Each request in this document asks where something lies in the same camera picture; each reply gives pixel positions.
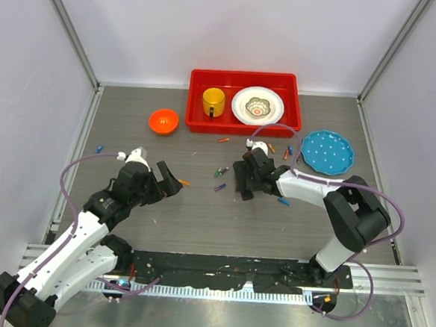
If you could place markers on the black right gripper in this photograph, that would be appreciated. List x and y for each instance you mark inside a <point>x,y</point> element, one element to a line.
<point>242,170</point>

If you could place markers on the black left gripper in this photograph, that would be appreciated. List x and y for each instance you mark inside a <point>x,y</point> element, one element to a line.
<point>170,187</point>

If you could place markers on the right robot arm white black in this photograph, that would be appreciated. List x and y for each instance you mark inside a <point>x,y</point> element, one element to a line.
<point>356,215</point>

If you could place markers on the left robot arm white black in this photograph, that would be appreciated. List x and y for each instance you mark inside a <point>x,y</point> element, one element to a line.
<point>87,249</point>

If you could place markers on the orange battery near left gripper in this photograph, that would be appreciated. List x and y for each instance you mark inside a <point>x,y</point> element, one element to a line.
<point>187,183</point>

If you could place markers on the purple pink battery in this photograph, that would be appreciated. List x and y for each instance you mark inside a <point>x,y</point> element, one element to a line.
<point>218,188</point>

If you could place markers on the green battery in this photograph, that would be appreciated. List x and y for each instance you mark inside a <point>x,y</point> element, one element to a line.
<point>218,172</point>

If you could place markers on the orange battery near tray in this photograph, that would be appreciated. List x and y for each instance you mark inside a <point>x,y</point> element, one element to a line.
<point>221,140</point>

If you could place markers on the blue battery right cluster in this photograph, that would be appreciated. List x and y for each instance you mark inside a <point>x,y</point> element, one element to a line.
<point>290,149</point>

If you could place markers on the orange plastic bowl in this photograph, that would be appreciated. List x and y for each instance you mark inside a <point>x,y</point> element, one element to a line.
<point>164,121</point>

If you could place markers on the small patterned bowl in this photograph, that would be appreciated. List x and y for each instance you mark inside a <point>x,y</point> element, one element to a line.
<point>258,107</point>

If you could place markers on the white paper plate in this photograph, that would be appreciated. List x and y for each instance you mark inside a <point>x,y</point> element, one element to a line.
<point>240,99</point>

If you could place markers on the blue dotted plate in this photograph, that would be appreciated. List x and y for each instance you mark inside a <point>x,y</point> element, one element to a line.
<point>327,152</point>

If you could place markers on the yellow mug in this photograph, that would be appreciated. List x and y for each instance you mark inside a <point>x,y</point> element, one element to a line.
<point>213,102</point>

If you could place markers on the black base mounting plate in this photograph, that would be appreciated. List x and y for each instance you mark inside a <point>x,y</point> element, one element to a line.
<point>215,272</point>

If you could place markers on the red plastic tray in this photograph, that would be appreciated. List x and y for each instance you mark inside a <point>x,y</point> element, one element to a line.
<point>231,82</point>

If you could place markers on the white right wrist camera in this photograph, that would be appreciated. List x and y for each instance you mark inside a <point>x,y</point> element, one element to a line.
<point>257,145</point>

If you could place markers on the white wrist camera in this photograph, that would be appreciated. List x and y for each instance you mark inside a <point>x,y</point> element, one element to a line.
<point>257,145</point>
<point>137,155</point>

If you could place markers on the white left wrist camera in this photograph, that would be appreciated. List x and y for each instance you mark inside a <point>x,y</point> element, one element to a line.
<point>137,155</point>

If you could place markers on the aluminium front rail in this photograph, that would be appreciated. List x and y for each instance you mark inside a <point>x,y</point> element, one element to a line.
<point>369,279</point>

